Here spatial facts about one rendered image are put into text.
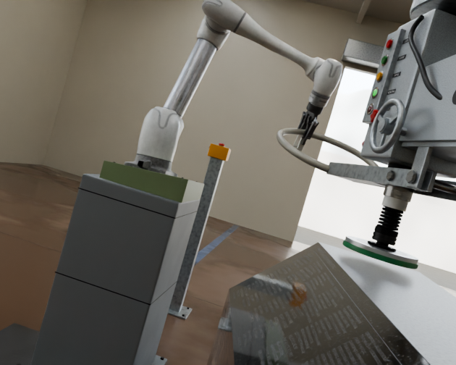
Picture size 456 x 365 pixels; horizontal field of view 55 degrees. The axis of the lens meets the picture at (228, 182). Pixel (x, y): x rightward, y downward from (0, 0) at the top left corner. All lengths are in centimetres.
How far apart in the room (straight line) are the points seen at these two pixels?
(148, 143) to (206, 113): 608
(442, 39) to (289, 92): 651
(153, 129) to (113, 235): 45
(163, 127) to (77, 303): 77
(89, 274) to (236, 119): 622
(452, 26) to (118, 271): 136
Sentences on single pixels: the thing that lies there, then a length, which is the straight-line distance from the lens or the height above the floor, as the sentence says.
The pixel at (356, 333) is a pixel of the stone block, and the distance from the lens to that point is 78.
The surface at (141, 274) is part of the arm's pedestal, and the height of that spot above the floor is 50.
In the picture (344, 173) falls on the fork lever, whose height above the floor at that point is 107.
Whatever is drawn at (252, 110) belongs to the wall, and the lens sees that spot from 778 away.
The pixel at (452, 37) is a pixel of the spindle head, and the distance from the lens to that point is 139.
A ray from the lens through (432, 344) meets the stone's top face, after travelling 73.
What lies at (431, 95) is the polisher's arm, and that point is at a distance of 123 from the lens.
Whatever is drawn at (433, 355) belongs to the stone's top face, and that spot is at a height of 83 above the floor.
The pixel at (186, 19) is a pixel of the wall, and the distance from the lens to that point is 837.
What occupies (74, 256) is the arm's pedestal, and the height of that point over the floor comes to 48.
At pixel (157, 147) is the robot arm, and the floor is 97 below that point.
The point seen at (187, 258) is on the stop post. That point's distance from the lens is 281.
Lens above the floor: 99
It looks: 2 degrees down
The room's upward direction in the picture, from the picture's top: 16 degrees clockwise
